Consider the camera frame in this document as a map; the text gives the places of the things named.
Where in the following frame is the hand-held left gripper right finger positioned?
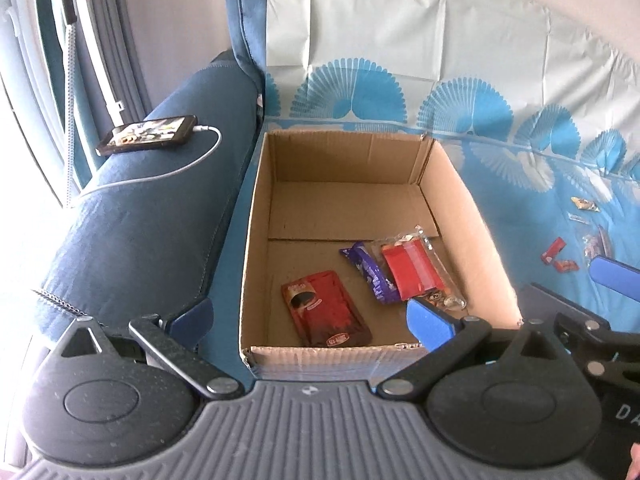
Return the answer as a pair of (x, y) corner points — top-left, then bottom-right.
(375, 297), (581, 401)

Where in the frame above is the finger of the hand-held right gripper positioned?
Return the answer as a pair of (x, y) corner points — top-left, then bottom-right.
(590, 255), (640, 303)

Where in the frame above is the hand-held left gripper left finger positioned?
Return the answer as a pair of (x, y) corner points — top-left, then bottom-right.
(47, 297), (246, 401)

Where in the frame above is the clear colourful snack packet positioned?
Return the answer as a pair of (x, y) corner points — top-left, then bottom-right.
(575, 225), (613, 261)

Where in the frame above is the red clear-wrapped snack pack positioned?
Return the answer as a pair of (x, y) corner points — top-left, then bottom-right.
(372, 227), (468, 311)

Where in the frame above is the purple chocolate bar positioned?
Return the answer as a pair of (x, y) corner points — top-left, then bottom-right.
(340, 241), (401, 305)

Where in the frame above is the dark red cookie packet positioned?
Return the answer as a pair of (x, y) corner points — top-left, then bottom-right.
(280, 270), (373, 348)

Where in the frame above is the cardboard box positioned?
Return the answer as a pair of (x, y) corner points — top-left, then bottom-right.
(239, 130), (523, 381)

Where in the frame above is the blue fabric sofa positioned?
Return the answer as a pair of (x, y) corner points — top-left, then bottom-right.
(37, 0), (271, 376)

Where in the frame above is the black smartphone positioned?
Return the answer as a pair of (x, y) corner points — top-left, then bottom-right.
(95, 115), (198, 157)

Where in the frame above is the grey curtain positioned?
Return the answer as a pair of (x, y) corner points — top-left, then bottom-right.
(90, 0), (153, 126)

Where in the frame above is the blue white printed sheet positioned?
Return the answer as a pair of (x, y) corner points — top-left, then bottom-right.
(200, 0), (640, 376)

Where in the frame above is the dark metal chain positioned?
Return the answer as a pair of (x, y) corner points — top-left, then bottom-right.
(31, 287), (85, 319)

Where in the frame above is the white charging cable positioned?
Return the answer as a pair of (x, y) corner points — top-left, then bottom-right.
(75, 124), (222, 198)

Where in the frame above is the grey garment steamer hose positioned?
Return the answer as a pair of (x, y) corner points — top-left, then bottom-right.
(20, 0), (82, 206)

